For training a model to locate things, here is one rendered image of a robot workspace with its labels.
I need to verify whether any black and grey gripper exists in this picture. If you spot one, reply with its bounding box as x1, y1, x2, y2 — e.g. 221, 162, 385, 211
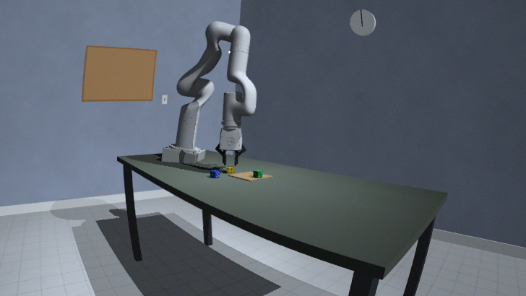
215, 127, 246, 166

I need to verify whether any tan flat mat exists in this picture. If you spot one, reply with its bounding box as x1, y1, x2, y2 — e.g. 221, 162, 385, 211
228, 172, 273, 181

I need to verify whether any green die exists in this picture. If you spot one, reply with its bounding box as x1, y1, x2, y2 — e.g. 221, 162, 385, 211
253, 170, 263, 178

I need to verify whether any blue die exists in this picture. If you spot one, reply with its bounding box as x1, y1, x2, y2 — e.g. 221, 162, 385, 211
210, 170, 220, 178

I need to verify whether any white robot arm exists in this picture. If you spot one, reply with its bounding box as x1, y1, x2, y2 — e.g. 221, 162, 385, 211
170, 21, 256, 152

